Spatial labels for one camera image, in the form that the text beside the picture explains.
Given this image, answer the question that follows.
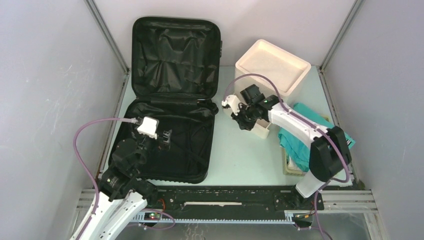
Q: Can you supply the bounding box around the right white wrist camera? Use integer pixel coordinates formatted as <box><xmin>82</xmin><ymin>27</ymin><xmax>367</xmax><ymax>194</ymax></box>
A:
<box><xmin>221</xmin><ymin>94</ymin><xmax>241</xmax><ymax>116</ymax></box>

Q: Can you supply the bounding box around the white drawer unit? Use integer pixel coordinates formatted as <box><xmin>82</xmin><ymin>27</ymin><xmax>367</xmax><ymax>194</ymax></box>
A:
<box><xmin>229</xmin><ymin>39</ymin><xmax>312</xmax><ymax>139</ymax></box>

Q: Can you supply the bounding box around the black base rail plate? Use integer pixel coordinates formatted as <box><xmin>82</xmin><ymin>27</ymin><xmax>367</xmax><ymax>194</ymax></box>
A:
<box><xmin>147</xmin><ymin>186</ymin><xmax>324</xmax><ymax>222</ymax></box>

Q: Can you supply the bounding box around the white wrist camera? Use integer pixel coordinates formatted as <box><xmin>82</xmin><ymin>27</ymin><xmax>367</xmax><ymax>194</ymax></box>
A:
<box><xmin>136</xmin><ymin>116</ymin><xmax>160</xmax><ymax>140</ymax></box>
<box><xmin>221</xmin><ymin>94</ymin><xmax>241</xmax><ymax>116</ymax></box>

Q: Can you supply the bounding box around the black ribbed hard-shell suitcase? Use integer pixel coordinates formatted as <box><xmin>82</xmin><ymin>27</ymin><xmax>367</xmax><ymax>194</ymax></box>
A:
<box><xmin>124</xmin><ymin>16</ymin><xmax>222</xmax><ymax>184</ymax></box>

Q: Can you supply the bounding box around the pale yellow perforated basket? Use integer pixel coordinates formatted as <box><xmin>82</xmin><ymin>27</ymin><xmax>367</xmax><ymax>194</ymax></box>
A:
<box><xmin>278</xmin><ymin>128</ymin><xmax>310</xmax><ymax>175</ymax></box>

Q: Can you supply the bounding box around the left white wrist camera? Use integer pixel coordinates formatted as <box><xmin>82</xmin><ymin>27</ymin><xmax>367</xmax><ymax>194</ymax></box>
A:
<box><xmin>136</xmin><ymin>116</ymin><xmax>160</xmax><ymax>140</ymax></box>

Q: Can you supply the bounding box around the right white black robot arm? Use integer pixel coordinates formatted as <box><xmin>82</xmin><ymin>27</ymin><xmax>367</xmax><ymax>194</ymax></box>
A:
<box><xmin>221</xmin><ymin>84</ymin><xmax>351</xmax><ymax>209</ymax></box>

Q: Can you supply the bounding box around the light teal bottom garment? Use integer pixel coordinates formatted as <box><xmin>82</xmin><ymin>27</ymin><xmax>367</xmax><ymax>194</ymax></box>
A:
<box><xmin>277</xmin><ymin>102</ymin><xmax>335</xmax><ymax>172</ymax></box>

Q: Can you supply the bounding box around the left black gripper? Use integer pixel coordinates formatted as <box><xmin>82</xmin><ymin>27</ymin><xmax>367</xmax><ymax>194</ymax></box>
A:
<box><xmin>129</xmin><ymin>119</ymin><xmax>172</xmax><ymax>173</ymax></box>

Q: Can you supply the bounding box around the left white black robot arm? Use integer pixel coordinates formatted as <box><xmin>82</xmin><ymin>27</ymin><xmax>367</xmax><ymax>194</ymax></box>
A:
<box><xmin>71</xmin><ymin>130</ymin><xmax>172</xmax><ymax>240</ymax></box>

